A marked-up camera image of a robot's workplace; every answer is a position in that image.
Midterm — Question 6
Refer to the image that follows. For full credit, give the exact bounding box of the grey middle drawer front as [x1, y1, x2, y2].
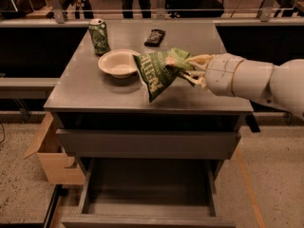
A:
[56, 129, 240, 160]

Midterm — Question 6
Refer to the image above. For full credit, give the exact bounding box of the metal railing frame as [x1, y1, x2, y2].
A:
[0, 0, 303, 24]

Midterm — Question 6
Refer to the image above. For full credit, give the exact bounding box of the open bottom grey drawer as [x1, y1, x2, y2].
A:
[62, 159, 236, 228]

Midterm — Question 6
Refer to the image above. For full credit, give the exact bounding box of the green soda can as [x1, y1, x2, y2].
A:
[88, 19, 110, 55]

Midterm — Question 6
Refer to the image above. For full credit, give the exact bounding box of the white paper bowl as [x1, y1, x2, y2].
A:
[98, 49, 140, 79]

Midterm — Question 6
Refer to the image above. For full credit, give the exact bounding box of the black office chair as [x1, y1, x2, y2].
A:
[165, 0, 224, 18]

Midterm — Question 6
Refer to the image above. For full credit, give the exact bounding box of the green chip bag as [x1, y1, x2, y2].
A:
[133, 47, 194, 103]

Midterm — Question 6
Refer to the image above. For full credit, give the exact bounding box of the cardboard box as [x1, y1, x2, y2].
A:
[24, 113, 85, 185]

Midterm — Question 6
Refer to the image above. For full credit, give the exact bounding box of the grey drawer cabinet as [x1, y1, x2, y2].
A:
[43, 18, 255, 163]

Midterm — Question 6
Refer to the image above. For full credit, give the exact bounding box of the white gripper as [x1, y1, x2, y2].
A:
[180, 53, 244, 97]

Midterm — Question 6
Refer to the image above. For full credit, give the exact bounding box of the dark snack bar wrapper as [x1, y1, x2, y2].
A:
[144, 29, 165, 47]

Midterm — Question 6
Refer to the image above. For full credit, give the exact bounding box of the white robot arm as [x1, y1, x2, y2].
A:
[181, 53, 304, 120]

